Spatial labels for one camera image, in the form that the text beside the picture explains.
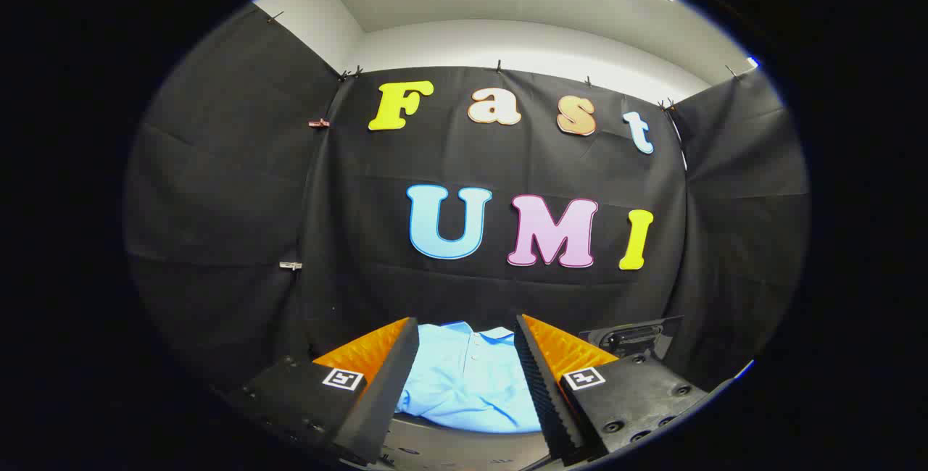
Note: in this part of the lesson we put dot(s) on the pink clip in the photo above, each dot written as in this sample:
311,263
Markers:
319,123

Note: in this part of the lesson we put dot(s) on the white clip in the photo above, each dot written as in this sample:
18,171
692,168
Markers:
290,265

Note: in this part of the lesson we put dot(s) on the dark glass washing machine lid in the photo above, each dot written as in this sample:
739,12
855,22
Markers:
638,337

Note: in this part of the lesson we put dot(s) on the light blue polo shirt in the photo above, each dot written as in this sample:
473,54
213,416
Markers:
464,384

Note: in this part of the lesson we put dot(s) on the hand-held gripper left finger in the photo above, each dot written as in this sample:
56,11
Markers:
395,377

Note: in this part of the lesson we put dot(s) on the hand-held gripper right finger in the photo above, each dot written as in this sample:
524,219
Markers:
540,384

